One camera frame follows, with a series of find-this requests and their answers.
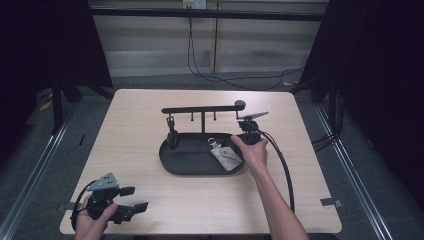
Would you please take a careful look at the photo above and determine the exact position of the left hand-held gripper cable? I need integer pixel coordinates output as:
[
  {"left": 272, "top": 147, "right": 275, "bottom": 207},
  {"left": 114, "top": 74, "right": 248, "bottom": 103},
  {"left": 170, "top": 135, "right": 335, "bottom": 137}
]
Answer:
[{"left": 69, "top": 179, "right": 98, "bottom": 232}]

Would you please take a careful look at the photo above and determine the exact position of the hand-held gripper cable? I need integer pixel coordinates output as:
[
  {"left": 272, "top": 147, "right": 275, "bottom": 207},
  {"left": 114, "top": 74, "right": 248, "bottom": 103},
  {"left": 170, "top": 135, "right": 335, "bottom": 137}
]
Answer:
[
  {"left": 69, "top": 179, "right": 98, "bottom": 232},
  {"left": 260, "top": 130, "right": 296, "bottom": 214}
]

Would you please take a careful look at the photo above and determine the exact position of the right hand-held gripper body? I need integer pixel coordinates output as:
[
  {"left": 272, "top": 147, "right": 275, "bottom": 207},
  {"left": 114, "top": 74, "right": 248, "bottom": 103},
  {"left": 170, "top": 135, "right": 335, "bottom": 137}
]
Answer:
[{"left": 237, "top": 111, "right": 270, "bottom": 146}]

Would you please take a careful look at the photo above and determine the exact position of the person's right hand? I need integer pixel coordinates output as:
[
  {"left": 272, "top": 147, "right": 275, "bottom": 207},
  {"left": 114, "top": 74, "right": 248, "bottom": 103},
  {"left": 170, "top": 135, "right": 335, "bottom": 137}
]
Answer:
[{"left": 230, "top": 134, "right": 270, "bottom": 180}]

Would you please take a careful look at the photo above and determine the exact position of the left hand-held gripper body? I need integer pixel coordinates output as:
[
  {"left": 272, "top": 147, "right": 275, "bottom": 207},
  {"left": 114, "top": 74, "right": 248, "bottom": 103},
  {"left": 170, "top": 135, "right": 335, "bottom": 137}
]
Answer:
[{"left": 85, "top": 172, "right": 134, "bottom": 225}]

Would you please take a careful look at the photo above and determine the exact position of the metal floor rail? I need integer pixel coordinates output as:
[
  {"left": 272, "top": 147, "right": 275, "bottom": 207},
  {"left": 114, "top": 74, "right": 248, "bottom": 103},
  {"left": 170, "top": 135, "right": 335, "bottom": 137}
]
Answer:
[
  {"left": 314, "top": 102, "right": 396, "bottom": 240},
  {"left": 0, "top": 105, "right": 78, "bottom": 240}
]

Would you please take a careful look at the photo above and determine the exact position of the right hand-held gripper cable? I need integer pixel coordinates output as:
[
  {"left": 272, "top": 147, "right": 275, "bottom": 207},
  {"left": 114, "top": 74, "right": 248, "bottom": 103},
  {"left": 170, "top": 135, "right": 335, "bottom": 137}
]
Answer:
[{"left": 260, "top": 130, "right": 296, "bottom": 214}]

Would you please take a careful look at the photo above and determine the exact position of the black car key with clasp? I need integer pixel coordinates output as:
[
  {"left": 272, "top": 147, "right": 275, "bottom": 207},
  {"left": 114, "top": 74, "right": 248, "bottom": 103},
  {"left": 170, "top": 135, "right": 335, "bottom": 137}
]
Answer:
[{"left": 165, "top": 114, "right": 180, "bottom": 150}]

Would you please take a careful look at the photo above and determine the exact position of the black key rack with tray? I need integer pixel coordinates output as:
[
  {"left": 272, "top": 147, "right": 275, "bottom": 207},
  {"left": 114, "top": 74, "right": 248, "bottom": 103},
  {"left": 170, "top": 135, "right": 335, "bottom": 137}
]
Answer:
[{"left": 158, "top": 99, "right": 248, "bottom": 176}]

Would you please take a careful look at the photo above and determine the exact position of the black cable on wall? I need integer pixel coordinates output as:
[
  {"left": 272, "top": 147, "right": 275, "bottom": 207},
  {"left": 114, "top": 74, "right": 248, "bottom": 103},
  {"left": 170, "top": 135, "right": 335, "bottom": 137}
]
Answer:
[{"left": 186, "top": 17, "right": 305, "bottom": 91}]

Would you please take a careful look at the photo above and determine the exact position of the black curtain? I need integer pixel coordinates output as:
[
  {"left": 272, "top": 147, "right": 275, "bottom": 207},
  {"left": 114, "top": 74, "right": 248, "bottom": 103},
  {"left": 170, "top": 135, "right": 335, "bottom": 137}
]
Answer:
[
  {"left": 298, "top": 0, "right": 424, "bottom": 211},
  {"left": 0, "top": 0, "right": 114, "bottom": 168}
]

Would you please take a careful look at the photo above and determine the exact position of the grey tape piece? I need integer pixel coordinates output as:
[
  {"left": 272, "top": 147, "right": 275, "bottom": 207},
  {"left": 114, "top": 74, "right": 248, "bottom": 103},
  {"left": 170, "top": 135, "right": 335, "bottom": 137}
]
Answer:
[
  {"left": 56, "top": 201, "right": 76, "bottom": 212},
  {"left": 319, "top": 197, "right": 343, "bottom": 208}
]

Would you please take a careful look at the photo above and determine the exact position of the white wall outlet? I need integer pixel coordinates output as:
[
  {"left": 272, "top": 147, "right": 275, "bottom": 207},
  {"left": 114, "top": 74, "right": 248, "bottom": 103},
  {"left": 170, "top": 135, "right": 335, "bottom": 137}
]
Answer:
[{"left": 182, "top": 0, "right": 208, "bottom": 10}]

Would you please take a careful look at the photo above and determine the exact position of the person's left hand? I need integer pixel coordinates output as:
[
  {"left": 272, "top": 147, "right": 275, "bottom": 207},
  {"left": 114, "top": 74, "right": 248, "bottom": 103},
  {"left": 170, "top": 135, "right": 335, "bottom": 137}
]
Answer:
[{"left": 73, "top": 194, "right": 119, "bottom": 240}]

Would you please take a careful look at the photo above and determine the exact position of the grey patterned key pouch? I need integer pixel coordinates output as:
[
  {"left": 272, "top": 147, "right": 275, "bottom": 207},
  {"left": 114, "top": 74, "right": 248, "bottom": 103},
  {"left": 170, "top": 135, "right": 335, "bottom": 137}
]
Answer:
[{"left": 206, "top": 136, "right": 244, "bottom": 172}]

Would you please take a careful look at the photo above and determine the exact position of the black stand post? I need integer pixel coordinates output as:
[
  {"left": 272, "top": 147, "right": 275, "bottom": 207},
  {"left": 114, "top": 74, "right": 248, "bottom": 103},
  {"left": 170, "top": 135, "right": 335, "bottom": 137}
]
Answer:
[{"left": 50, "top": 76, "right": 65, "bottom": 136}]

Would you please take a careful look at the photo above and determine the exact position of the black horizontal bar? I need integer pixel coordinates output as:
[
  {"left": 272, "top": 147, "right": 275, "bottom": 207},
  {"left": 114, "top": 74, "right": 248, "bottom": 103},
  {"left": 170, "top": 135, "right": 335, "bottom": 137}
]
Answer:
[{"left": 90, "top": 7, "right": 329, "bottom": 23}]

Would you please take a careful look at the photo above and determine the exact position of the bundle of black floor cables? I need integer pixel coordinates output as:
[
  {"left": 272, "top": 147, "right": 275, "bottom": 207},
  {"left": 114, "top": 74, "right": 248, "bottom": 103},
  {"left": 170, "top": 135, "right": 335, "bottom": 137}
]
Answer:
[{"left": 311, "top": 89, "right": 346, "bottom": 154}]

